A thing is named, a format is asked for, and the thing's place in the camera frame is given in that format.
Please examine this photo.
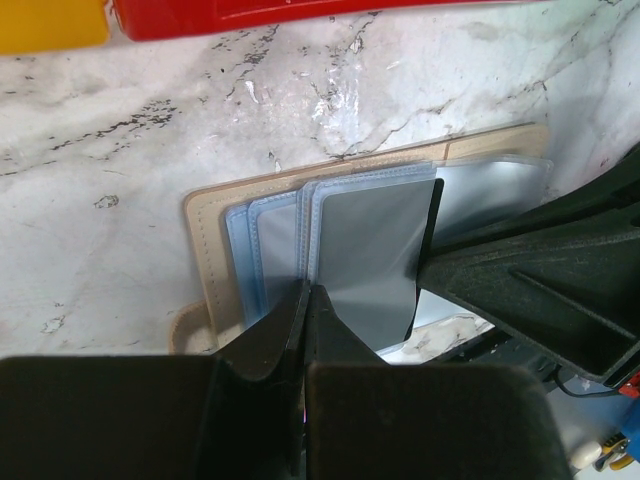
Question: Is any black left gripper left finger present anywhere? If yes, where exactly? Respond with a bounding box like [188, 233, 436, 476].
[1, 281, 310, 479]

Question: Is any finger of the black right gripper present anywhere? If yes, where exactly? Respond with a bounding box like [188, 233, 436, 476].
[419, 148, 639, 385]

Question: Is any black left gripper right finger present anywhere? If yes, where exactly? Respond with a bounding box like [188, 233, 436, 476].
[305, 286, 571, 479]

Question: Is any red plastic bin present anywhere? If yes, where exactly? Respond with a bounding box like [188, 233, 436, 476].
[112, 0, 551, 42]

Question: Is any yellow plastic bin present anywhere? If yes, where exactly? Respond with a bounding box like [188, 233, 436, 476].
[1, 0, 110, 55]

